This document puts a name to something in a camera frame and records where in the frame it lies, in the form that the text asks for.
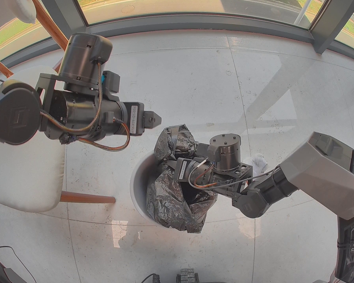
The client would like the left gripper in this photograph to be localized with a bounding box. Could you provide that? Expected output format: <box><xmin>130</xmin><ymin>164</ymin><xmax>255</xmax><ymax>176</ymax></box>
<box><xmin>44</xmin><ymin>90</ymin><xmax>146</xmax><ymax>141</ymax></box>

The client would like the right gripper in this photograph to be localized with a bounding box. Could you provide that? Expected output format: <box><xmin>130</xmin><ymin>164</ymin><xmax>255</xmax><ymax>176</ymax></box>
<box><xmin>174</xmin><ymin>157</ymin><xmax>216</xmax><ymax>189</ymax></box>

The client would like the black plastic bag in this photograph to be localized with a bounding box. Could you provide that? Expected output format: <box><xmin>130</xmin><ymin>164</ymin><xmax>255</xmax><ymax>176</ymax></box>
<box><xmin>146</xmin><ymin>124</ymin><xmax>219</xmax><ymax>234</ymax></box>

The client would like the white trash bin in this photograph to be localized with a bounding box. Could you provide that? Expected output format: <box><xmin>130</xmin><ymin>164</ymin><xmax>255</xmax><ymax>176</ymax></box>
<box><xmin>129</xmin><ymin>153</ymin><xmax>219</xmax><ymax>233</ymax></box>

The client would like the crumpled white paper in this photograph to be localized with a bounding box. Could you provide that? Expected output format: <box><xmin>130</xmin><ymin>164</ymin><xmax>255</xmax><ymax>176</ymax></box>
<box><xmin>243</xmin><ymin>153</ymin><xmax>268</xmax><ymax>177</ymax></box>

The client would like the white cushioned wooden chair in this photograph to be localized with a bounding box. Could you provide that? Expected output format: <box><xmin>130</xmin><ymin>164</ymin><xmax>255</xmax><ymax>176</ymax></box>
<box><xmin>0</xmin><ymin>0</ymin><xmax>116</xmax><ymax>213</ymax></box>

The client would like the window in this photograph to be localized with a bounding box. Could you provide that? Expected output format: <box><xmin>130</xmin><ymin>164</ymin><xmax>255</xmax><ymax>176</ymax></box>
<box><xmin>0</xmin><ymin>0</ymin><xmax>354</xmax><ymax>79</ymax></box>

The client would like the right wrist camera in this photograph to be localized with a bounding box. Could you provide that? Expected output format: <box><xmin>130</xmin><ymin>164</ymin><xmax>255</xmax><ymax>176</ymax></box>
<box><xmin>196</xmin><ymin>142</ymin><xmax>222</xmax><ymax>162</ymax></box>

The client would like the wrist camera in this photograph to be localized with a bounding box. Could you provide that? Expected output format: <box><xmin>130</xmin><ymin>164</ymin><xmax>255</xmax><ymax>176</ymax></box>
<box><xmin>196</xmin><ymin>142</ymin><xmax>222</xmax><ymax>162</ymax></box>
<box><xmin>101</xmin><ymin>71</ymin><xmax>120</xmax><ymax>94</ymax></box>

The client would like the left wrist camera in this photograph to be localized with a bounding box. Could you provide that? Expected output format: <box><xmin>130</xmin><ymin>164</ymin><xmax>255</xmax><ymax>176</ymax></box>
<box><xmin>101</xmin><ymin>71</ymin><xmax>120</xmax><ymax>94</ymax></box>

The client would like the black cable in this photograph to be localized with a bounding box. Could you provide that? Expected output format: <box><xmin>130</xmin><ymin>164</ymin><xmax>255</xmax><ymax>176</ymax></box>
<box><xmin>0</xmin><ymin>246</ymin><xmax>38</xmax><ymax>283</ymax></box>

